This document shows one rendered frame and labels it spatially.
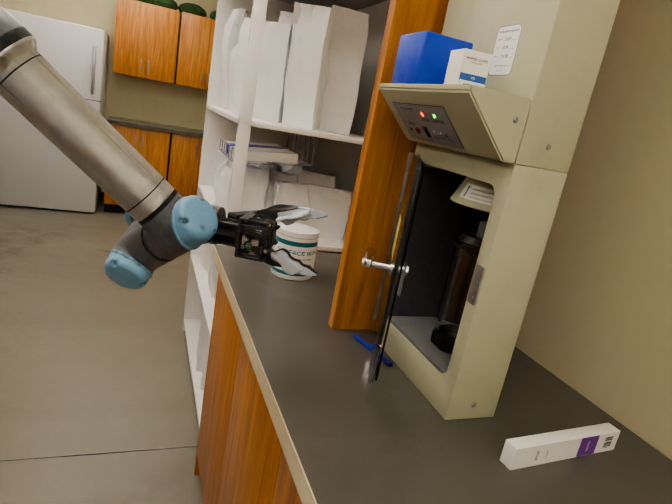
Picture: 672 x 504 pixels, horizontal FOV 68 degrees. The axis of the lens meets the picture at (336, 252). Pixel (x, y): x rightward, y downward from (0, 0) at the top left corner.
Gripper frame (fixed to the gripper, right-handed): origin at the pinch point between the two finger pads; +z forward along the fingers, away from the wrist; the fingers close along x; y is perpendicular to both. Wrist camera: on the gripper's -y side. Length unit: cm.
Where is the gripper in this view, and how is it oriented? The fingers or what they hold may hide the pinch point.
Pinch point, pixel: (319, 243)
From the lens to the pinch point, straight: 92.2
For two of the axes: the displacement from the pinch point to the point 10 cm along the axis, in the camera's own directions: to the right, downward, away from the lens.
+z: 9.8, 2.0, -0.7
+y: -1.2, 2.5, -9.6
